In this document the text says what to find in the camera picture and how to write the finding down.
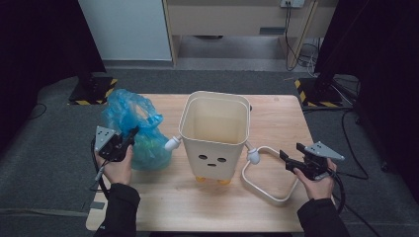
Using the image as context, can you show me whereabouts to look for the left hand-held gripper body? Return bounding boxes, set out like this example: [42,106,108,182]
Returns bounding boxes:
[94,125,131,163]

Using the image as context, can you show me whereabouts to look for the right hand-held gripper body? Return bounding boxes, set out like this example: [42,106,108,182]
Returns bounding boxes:
[295,141,346,182]

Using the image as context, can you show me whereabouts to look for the blue plastic trash bag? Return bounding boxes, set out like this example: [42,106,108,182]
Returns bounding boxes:
[102,88,173,172]

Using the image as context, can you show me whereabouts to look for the white trash can rim ring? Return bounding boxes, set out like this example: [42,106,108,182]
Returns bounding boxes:
[241,146,299,207]

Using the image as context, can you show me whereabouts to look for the white trash can with face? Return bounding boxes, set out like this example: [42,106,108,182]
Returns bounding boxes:
[164,91,261,186]

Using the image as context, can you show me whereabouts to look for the person's left hand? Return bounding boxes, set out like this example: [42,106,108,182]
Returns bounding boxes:
[103,145,133,186]

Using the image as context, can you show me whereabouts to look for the person's right hand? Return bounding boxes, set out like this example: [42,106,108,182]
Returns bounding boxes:
[293,158,337,200]

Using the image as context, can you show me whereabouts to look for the black stand base hazard stripes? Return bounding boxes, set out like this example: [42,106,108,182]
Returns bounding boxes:
[68,76,119,107]
[293,77,345,109]

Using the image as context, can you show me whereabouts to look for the white cabinet panel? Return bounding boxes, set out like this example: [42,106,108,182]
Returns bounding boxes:
[77,0,173,61]

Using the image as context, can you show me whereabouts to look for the dark curtain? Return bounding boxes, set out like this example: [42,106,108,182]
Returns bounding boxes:
[0,0,107,156]
[314,0,419,201]

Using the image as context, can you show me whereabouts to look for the white power strip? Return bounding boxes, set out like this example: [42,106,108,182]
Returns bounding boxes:
[280,0,306,9]

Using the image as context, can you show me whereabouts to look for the light wooden desk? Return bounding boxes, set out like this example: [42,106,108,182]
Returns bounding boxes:
[162,0,339,68]

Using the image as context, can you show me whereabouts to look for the left hand-held gripper cable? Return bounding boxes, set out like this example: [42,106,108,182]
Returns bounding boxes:
[89,137,112,199]

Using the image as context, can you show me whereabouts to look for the hand-held gripper cable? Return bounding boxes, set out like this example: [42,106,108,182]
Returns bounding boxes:
[327,169,384,237]
[89,137,112,199]

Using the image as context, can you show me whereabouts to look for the right hand-held gripper cable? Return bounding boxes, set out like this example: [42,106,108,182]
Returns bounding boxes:
[327,169,384,237]

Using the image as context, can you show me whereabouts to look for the thin black floor cable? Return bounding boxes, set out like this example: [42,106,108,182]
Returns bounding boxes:
[28,103,47,120]

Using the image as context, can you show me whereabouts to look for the tangle of cables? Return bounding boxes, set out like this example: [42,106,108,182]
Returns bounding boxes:
[295,38,321,77]

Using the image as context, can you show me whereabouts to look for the black power cable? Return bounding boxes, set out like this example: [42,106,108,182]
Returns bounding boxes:
[284,1,300,72]

